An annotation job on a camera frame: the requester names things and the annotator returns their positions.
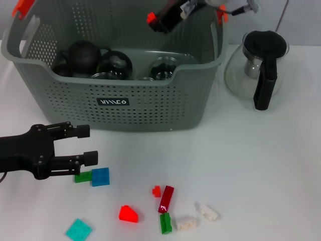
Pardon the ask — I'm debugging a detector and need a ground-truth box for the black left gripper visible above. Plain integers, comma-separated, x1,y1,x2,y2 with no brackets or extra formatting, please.
0,122,99,180

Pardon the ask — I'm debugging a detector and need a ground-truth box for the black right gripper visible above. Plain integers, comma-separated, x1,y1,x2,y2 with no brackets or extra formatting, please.
149,0,208,34

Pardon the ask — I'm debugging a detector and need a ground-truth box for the white toy brick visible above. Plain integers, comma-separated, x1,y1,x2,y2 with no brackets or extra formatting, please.
175,216,198,231
196,202,218,221

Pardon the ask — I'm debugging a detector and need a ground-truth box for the grey perforated storage bin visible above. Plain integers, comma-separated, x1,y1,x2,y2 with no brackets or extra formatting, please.
1,0,228,131

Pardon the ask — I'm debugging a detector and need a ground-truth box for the green toy brick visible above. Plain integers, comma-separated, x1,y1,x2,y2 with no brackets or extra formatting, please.
159,212,173,235
74,171,93,183

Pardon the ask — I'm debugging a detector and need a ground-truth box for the blue toy brick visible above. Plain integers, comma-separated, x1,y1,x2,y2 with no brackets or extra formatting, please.
90,167,110,187

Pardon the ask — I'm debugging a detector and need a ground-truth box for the red sloped toy brick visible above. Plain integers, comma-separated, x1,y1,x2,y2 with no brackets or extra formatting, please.
118,205,139,223

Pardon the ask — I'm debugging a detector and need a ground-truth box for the teal flat toy plate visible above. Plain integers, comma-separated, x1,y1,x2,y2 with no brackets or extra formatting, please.
65,218,93,240

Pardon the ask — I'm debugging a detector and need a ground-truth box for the black clay teapot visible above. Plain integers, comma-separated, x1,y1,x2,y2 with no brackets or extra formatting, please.
59,40,112,74

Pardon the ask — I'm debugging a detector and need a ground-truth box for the dark red long brick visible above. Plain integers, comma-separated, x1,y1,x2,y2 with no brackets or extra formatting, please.
158,185,175,214

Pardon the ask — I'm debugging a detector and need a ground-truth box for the glass teapot black lid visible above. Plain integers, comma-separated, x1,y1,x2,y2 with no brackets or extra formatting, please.
224,30,289,111

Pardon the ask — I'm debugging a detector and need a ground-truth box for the clear network cable plug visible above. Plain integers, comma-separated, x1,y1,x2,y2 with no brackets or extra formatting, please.
180,1,199,19

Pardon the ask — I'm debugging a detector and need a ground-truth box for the right gripper cable connector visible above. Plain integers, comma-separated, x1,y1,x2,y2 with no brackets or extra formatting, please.
217,0,261,16

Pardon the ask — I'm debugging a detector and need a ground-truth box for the thin grey wall cable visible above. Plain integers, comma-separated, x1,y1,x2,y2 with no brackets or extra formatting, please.
275,0,288,32

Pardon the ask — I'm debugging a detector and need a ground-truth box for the orange bin handle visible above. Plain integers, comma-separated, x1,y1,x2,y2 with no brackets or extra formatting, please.
12,0,228,25

